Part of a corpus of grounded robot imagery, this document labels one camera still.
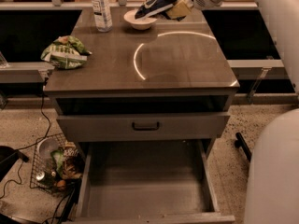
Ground blue chip bag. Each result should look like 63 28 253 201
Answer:
135 0 182 20

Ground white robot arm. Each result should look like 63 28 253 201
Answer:
189 0 299 224

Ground green jalapeno chip bag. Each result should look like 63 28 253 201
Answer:
40 35 92 70

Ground white ceramic bowl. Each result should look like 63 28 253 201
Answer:
123 9 156 31

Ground clear plastic water bottle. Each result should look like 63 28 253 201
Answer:
91 0 112 33

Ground grey drawer cabinet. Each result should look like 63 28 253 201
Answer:
43 7 241 224

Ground grey middle drawer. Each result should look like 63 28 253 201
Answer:
57 112 230 143

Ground black chair base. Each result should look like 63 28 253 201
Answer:
235 133 252 161

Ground open grey bottom drawer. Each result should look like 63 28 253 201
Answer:
75 140 235 224

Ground snack bags in basket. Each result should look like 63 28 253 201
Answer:
50 141 85 191

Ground clear plastic cup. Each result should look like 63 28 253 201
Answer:
36 138 59 160

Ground black object left edge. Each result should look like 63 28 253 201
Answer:
0 146 29 181

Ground black drawer handle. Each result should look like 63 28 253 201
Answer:
132 122 160 131

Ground black power cable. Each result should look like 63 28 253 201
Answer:
0 77 52 201

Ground black wire basket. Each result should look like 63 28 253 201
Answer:
30 133 79 193

